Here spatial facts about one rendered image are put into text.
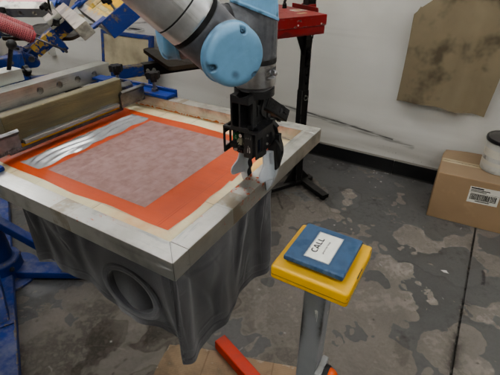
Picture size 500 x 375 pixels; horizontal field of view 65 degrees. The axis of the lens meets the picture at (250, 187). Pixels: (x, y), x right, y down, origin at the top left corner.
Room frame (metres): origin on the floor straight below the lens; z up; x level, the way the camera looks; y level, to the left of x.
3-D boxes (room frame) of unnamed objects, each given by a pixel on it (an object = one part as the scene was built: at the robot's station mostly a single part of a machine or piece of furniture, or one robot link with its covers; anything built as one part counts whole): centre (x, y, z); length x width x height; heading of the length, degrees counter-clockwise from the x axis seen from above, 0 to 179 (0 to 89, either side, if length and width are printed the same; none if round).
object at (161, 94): (1.24, 0.37, 0.98); 0.30 x 0.05 x 0.07; 59
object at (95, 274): (0.70, 0.35, 0.79); 0.46 x 0.09 x 0.33; 59
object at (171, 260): (0.88, 0.30, 0.97); 0.79 x 0.58 x 0.04; 59
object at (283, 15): (2.12, -0.03, 1.06); 0.61 x 0.46 x 0.12; 119
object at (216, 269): (0.73, 0.05, 0.74); 0.45 x 0.03 x 0.43; 149
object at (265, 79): (0.67, -0.01, 1.20); 0.08 x 0.08 x 0.05
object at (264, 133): (0.67, 0.00, 1.12); 0.09 x 0.08 x 0.12; 149
